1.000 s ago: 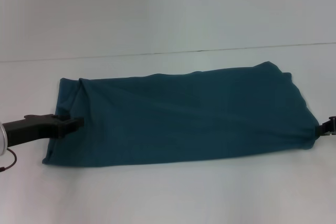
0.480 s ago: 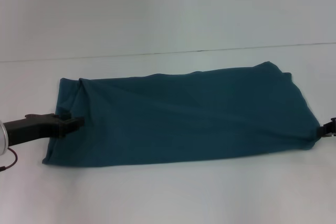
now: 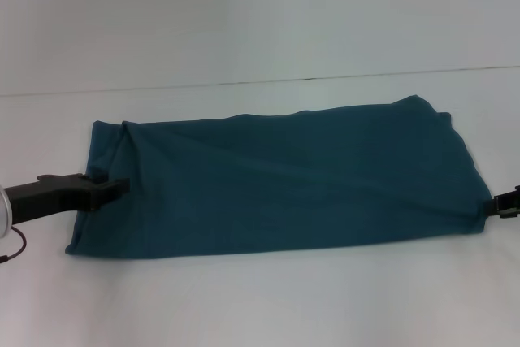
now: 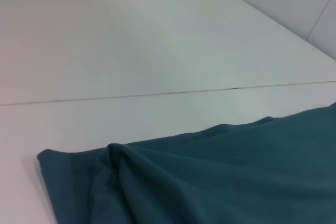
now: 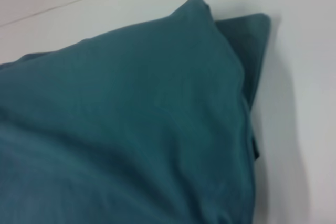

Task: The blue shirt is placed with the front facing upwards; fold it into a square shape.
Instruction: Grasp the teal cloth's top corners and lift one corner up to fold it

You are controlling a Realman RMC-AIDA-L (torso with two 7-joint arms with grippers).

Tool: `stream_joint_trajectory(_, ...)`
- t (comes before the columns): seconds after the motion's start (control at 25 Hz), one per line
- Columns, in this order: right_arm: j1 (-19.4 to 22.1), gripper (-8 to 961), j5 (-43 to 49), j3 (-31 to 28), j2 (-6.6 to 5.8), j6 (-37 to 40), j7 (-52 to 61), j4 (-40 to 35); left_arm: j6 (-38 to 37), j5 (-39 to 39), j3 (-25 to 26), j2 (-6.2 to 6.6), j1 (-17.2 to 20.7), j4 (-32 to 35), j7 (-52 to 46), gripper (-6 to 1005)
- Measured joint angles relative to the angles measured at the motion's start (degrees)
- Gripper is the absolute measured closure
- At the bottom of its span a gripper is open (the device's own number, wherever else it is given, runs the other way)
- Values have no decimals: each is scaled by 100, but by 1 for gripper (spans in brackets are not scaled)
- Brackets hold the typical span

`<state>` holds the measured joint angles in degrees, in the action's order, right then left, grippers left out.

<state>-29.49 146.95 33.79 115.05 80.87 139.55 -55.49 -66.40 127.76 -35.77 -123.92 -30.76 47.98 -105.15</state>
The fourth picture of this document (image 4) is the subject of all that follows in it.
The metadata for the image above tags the teal t-shirt with FREE print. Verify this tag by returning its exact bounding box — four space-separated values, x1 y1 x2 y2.
36 101 336 224

